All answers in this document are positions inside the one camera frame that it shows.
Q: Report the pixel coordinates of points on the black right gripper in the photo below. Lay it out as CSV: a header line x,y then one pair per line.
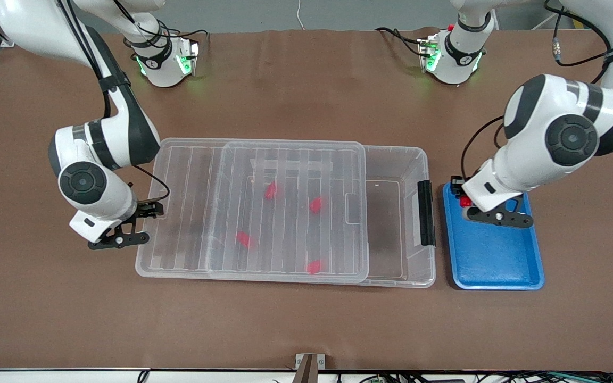
x,y
147,209

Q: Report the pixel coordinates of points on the red toy block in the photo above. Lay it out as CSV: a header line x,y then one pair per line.
x,y
314,266
316,204
465,201
271,190
242,239

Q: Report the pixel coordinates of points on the clear ribbed plastic lid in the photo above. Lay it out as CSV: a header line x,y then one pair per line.
x,y
264,223

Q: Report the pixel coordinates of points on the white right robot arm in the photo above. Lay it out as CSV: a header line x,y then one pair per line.
x,y
115,133

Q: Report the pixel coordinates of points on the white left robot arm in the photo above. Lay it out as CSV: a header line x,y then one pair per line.
x,y
572,139

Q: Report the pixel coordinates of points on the clear plastic storage box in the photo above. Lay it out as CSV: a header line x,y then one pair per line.
x,y
397,234

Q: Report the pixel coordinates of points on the blue plastic tray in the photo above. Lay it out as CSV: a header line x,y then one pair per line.
x,y
498,260

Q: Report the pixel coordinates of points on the brown table cover sheet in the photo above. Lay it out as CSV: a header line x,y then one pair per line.
x,y
306,324

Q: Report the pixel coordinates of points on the black left camera bracket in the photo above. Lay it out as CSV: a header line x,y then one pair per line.
x,y
503,217

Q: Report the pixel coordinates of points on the black camera bracket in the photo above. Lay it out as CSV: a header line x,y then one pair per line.
x,y
119,240
503,217

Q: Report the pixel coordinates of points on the black right camera bracket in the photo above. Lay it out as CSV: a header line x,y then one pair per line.
x,y
119,240

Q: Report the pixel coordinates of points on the grey metal edge bracket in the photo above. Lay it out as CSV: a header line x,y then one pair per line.
x,y
309,367

